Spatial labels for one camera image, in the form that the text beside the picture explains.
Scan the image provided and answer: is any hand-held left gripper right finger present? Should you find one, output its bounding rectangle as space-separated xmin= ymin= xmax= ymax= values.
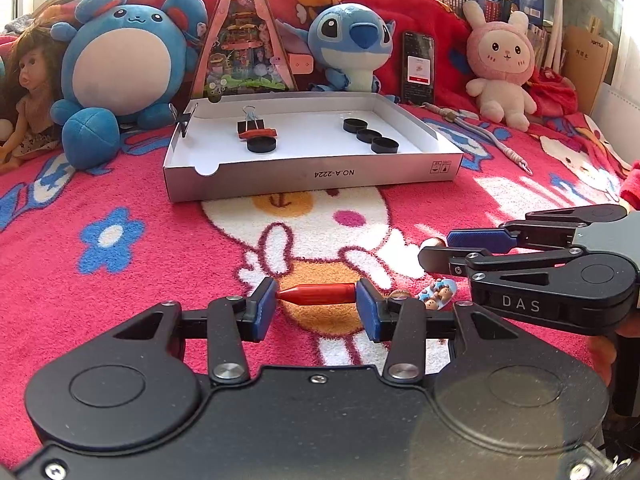
xmin=356 ymin=279 xmax=507 ymax=387

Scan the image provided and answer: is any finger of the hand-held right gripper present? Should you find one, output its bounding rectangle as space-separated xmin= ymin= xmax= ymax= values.
xmin=446 ymin=204 xmax=630 ymax=255
xmin=418 ymin=244 xmax=589 ymax=279

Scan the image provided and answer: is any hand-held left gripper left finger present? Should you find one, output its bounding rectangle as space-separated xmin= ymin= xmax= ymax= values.
xmin=117 ymin=276 xmax=279 ymax=387

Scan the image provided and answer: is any red crayon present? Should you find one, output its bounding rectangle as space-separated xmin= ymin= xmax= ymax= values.
xmin=277 ymin=284 xmax=358 ymax=306

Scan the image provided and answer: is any white cardboard box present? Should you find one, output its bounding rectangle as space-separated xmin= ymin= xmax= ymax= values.
xmin=162 ymin=91 xmax=465 ymax=203

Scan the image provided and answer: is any person's right hand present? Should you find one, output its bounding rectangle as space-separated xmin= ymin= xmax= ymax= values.
xmin=589 ymin=332 xmax=623 ymax=388

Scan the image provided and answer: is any bear figure charm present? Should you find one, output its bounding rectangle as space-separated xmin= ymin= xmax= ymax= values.
xmin=416 ymin=279 xmax=458 ymax=311

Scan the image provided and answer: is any printed red blanket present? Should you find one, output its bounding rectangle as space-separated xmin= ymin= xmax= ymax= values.
xmin=0 ymin=0 xmax=640 ymax=461

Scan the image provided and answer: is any red cloth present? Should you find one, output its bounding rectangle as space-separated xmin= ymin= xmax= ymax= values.
xmin=525 ymin=67 xmax=578 ymax=116

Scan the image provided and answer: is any pink bunny plush toy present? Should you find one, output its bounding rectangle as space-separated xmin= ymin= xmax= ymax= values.
xmin=462 ymin=0 xmax=537 ymax=132

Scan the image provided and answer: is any black binder clip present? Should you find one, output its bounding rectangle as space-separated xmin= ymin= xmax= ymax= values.
xmin=239 ymin=104 xmax=266 ymax=133
xmin=169 ymin=102 xmax=200 ymax=139

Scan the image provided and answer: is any black smartphone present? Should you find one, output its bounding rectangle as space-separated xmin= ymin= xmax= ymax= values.
xmin=401 ymin=31 xmax=436 ymax=104

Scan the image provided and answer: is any brown cardboard box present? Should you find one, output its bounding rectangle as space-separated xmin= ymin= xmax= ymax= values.
xmin=562 ymin=17 xmax=615 ymax=116

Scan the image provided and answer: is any white wooden stand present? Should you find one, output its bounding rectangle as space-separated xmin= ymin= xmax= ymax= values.
xmin=542 ymin=0 xmax=571 ymax=71

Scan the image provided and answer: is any row of red-spined books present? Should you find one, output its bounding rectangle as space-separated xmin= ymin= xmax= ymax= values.
xmin=440 ymin=0 xmax=521 ymax=23

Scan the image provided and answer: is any blue alien plush toy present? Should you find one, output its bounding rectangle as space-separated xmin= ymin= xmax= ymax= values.
xmin=274 ymin=2 xmax=396 ymax=96

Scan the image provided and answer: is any triangular toy display case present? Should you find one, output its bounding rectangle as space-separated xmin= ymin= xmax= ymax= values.
xmin=190 ymin=0 xmax=299 ymax=104

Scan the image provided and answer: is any round blue plush toy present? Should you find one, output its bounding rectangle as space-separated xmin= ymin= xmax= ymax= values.
xmin=50 ymin=0 xmax=209 ymax=170

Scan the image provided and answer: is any brown-haired doll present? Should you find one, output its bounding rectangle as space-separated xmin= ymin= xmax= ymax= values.
xmin=0 ymin=27 xmax=68 ymax=171

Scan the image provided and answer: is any grey phone lanyard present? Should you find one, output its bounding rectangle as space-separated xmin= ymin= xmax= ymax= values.
xmin=421 ymin=101 xmax=534 ymax=177

